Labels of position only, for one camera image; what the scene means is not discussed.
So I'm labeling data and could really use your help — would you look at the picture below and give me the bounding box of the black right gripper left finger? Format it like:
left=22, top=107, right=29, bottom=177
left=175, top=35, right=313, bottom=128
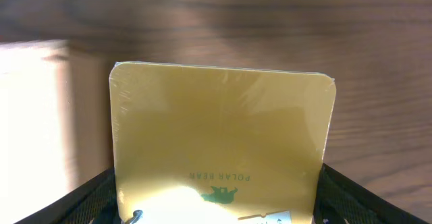
left=17, top=168, right=116, bottom=224

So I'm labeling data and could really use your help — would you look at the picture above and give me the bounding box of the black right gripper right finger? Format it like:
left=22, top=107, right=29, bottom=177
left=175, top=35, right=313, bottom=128
left=313, top=164, right=427, bottom=224

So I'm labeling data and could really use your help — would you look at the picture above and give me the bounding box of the yellow polar bear notepad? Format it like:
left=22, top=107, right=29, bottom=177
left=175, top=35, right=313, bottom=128
left=109, top=62, right=336, bottom=223

